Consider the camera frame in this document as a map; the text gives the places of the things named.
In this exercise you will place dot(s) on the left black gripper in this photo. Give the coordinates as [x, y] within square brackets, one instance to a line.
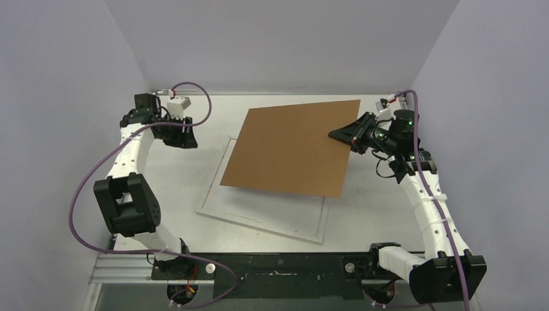
[189, 140]

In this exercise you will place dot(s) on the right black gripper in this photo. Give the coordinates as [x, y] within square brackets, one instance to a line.
[365, 133]

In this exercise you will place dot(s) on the brown backing board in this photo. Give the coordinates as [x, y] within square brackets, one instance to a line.
[287, 149]

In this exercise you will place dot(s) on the white picture frame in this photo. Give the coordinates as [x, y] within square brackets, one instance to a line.
[240, 219]

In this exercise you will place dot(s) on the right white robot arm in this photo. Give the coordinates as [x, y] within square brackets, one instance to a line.
[448, 271]

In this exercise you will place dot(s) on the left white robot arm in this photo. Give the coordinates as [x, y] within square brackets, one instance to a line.
[126, 200]

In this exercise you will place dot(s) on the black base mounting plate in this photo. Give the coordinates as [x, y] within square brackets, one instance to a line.
[301, 288]

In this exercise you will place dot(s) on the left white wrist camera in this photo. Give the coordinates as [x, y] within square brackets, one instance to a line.
[176, 105]

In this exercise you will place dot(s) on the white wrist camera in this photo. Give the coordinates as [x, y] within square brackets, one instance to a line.
[389, 103]
[176, 105]

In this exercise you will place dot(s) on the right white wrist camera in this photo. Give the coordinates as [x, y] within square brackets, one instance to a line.
[389, 103]

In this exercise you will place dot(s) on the aluminium front rail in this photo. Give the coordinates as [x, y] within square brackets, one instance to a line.
[128, 272]

